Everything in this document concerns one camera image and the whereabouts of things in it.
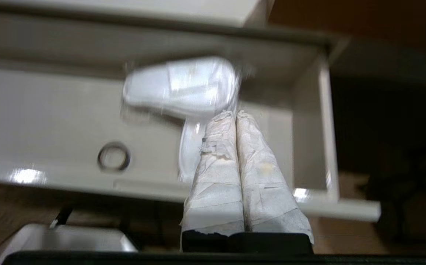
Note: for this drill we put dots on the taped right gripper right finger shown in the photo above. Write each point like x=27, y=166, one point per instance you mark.
x=264, y=191

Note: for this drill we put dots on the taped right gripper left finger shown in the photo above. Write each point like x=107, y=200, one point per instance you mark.
x=216, y=184

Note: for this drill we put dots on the white slippers pair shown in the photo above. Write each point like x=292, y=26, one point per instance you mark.
x=183, y=86

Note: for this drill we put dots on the black tape roll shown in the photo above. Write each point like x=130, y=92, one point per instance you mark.
x=100, y=157

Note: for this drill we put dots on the grey cabinet drawer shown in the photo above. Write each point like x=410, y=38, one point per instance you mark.
x=50, y=121

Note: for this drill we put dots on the grey glossy cabinet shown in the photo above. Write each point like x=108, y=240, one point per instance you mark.
x=124, y=7

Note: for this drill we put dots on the brown wooden side cabinet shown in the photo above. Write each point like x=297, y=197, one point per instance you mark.
x=363, y=18

